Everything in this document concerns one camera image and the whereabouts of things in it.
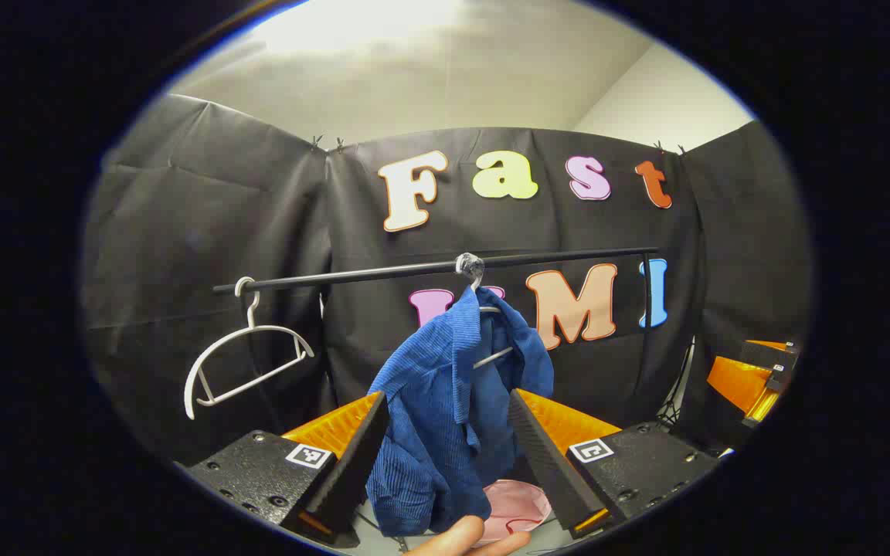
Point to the clear tape wad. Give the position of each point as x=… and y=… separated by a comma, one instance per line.
x=470, y=266

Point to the white plastic clothes hanger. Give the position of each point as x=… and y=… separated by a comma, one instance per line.
x=491, y=357

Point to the black tripod stand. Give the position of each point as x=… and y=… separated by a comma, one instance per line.
x=677, y=405

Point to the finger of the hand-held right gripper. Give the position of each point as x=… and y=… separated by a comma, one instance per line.
x=738, y=386
x=769, y=355

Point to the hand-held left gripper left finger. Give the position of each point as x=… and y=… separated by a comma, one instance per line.
x=352, y=471

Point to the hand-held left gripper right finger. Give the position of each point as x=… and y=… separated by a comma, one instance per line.
x=549, y=463

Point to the black clothes rail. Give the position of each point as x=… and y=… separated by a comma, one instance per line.
x=352, y=274

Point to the empty white plastic hanger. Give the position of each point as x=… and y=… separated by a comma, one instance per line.
x=250, y=316

